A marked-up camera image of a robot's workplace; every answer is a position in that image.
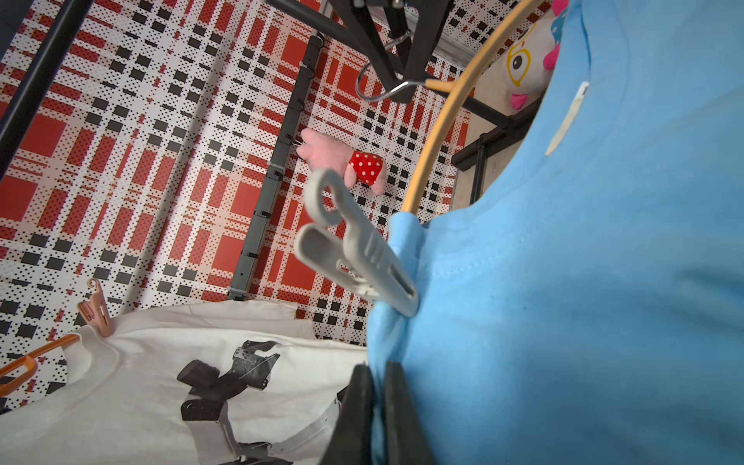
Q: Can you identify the white printed t-shirt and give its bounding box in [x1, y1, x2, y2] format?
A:
[1, 301, 367, 464]

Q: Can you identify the wooden hanger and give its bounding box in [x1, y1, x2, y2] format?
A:
[401, 1, 542, 215]

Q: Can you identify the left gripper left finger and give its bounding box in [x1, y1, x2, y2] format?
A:
[320, 364, 374, 465]

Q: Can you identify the orange plastic hanger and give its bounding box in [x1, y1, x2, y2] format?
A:
[1, 333, 79, 397]

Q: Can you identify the black clothes rack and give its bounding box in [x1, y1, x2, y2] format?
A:
[0, 0, 548, 205]

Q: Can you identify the black wall hook rail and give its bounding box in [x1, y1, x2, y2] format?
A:
[227, 31, 325, 301]

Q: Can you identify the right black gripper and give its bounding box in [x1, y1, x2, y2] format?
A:
[331, 0, 453, 104]

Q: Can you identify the pink pig plush toy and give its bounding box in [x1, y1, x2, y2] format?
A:
[296, 128, 388, 196]

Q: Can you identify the white owl plush toy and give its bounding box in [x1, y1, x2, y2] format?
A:
[503, 1, 569, 110]

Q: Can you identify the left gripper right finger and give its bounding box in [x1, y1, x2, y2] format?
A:
[384, 362, 436, 465]

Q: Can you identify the light blue cloth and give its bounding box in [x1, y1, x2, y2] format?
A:
[367, 1, 743, 464]

